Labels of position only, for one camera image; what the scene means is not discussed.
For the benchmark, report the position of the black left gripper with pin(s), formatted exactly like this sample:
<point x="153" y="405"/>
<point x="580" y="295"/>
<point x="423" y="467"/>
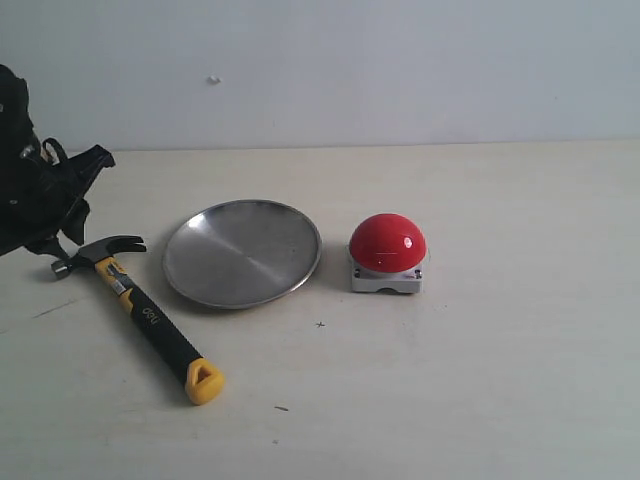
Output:
<point x="31" y="201"/>

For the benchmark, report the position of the yellow black claw hammer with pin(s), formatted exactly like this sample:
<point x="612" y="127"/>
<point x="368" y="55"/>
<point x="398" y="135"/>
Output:
<point x="202" y="381"/>

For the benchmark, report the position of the red dome push button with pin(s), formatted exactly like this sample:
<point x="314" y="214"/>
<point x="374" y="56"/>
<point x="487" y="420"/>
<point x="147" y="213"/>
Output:
<point x="387" y="253"/>

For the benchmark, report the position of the round steel plate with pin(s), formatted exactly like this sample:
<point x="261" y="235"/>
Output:
<point x="242" y="254"/>

